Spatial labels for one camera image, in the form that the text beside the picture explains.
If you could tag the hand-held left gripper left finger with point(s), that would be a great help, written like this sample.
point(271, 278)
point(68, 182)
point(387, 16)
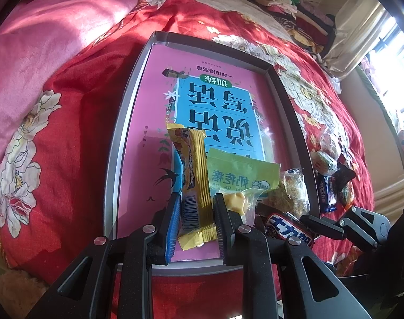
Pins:
point(172, 229)

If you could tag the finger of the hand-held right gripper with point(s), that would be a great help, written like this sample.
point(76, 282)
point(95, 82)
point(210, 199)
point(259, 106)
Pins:
point(324, 227)

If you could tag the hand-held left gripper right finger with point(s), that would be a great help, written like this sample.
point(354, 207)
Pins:
point(223, 236)

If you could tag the dark red chocolate bar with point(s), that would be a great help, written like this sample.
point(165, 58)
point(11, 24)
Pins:
point(285, 231)

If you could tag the clear bag of dried noodles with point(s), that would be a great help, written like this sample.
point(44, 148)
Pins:
point(288, 196)

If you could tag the black snack packet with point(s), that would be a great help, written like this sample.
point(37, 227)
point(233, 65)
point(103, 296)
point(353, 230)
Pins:
point(346, 172)

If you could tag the light green snack packet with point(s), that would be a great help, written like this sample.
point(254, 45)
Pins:
point(235, 176)

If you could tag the small clear plastic snack bag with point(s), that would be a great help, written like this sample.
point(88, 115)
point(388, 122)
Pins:
point(331, 138)

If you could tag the grey rectangular tray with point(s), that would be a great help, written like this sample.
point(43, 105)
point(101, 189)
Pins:
point(122, 139)

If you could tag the blue snack packet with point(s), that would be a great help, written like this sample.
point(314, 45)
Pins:
point(326, 192)

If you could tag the dark green snack packet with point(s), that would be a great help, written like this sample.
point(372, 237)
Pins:
point(348, 194)

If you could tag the small green yellow snack packet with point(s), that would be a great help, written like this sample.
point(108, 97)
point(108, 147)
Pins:
point(324, 162)

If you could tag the pink and blue book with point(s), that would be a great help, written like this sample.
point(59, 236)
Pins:
point(148, 106)

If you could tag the red floral blanket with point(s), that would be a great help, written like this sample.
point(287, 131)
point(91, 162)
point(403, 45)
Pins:
point(72, 123)

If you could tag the fluffy beige blanket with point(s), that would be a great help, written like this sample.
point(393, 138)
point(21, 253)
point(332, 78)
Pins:
point(16, 289)

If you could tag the window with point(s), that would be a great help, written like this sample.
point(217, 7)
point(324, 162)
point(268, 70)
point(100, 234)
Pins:
point(397, 73)

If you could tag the cream curtain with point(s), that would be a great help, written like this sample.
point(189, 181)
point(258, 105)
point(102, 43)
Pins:
point(354, 33)

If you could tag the pink quilt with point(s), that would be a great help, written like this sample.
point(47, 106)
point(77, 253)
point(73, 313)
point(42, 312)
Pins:
point(55, 40)

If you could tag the pile of folded clothes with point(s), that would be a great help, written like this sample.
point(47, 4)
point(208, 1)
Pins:
point(288, 3)

